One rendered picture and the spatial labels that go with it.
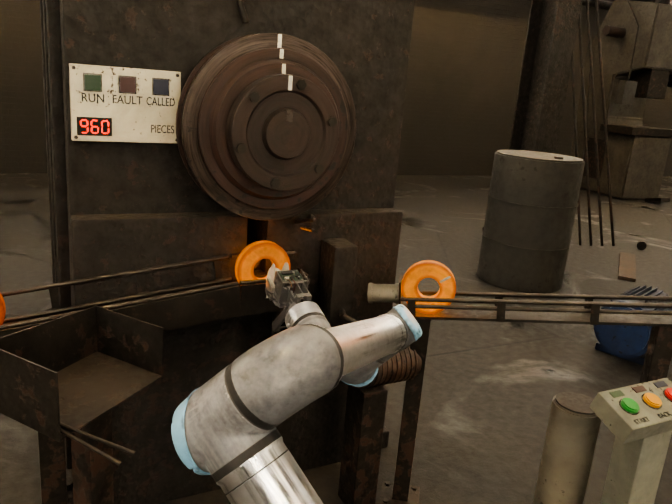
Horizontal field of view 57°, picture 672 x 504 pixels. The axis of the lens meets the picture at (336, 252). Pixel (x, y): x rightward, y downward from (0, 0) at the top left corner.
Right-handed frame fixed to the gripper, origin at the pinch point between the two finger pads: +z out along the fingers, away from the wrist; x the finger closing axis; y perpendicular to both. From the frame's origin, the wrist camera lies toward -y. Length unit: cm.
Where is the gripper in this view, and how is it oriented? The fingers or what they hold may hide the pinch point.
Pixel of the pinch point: (273, 272)
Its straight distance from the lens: 164.2
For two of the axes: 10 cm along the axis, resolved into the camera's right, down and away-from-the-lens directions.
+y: 2.1, -8.3, -5.2
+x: -8.9, 0.5, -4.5
